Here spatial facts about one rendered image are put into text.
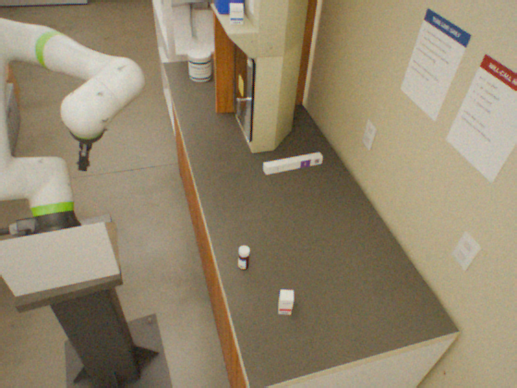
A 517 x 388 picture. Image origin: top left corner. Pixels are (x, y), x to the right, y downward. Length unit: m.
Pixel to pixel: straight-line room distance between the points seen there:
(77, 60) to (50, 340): 1.69
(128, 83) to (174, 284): 1.68
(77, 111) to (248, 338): 0.80
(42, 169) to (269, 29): 0.93
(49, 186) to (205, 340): 1.29
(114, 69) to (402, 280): 1.14
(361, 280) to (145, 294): 1.46
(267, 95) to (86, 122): 0.91
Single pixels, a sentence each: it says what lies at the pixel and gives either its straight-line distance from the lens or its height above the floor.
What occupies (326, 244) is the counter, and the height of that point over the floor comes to 0.94.
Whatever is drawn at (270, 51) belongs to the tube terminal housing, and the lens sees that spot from 1.67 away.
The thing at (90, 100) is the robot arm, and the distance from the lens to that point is 1.06.
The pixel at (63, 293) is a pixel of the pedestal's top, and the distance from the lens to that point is 1.49.
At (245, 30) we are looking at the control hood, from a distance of 1.64.
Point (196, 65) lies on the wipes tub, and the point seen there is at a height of 1.05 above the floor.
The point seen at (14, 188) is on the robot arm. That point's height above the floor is 1.25.
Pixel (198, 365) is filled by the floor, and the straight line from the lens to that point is 2.30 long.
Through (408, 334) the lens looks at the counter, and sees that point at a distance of 1.42.
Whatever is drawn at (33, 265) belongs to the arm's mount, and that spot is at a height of 1.07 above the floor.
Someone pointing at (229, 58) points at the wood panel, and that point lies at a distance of 2.06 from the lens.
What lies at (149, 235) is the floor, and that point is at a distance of 2.83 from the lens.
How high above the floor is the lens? 2.11
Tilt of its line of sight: 44 degrees down
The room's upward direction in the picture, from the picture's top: 4 degrees clockwise
